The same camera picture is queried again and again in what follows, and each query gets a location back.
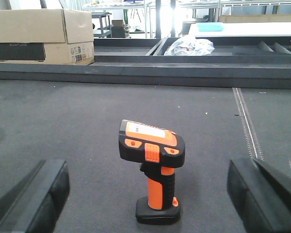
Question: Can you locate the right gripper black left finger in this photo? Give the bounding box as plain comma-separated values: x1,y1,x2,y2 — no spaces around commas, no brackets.
0,159,70,233

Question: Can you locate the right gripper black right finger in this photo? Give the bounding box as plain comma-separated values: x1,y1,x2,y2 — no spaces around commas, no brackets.
227,158,291,233

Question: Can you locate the orange black barcode scanner gun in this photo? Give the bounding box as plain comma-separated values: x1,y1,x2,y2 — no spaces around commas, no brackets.
118,119,185,225

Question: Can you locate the large brown cardboard box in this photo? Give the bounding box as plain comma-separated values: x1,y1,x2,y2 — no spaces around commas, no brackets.
0,9,94,65

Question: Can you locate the crumpled clear plastic bag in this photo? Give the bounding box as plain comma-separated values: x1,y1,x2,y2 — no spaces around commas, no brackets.
164,35,215,56

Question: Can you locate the light blue plastic tray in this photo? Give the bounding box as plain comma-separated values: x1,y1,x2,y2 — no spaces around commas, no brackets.
197,22,224,32

